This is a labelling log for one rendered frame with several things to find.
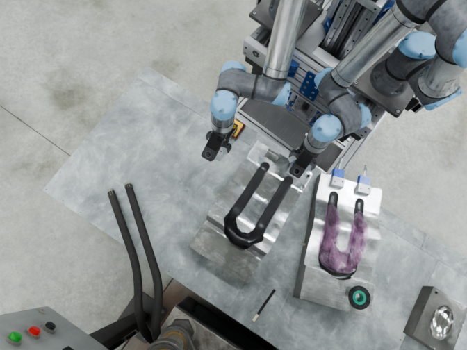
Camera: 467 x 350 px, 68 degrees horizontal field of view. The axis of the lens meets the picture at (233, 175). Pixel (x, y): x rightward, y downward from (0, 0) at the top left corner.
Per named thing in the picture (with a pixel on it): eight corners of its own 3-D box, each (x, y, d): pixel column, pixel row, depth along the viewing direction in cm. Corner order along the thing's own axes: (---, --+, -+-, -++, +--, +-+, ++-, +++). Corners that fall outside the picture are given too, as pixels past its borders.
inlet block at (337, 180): (333, 158, 146) (337, 154, 141) (344, 161, 146) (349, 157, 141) (327, 187, 142) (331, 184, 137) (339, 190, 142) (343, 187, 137)
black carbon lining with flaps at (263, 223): (261, 161, 140) (265, 153, 131) (296, 182, 138) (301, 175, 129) (215, 233, 130) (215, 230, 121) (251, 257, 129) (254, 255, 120)
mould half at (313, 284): (317, 176, 146) (325, 169, 136) (376, 192, 146) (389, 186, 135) (292, 296, 132) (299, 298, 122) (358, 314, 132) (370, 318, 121)
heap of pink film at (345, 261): (324, 201, 137) (330, 197, 130) (367, 213, 137) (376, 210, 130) (311, 266, 130) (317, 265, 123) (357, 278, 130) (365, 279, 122)
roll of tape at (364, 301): (365, 310, 122) (370, 312, 118) (343, 306, 122) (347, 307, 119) (367, 287, 124) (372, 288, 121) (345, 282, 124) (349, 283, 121)
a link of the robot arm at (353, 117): (358, 88, 107) (329, 101, 105) (377, 119, 105) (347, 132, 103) (349, 101, 115) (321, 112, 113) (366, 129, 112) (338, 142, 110)
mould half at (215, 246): (255, 148, 148) (258, 135, 136) (307, 179, 146) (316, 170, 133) (189, 247, 135) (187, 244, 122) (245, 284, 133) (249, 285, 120)
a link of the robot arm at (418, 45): (406, 46, 127) (429, 20, 114) (427, 76, 124) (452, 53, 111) (379, 57, 125) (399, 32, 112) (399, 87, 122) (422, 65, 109)
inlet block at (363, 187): (357, 165, 146) (363, 161, 141) (369, 168, 146) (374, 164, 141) (352, 194, 142) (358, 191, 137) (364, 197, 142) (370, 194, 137)
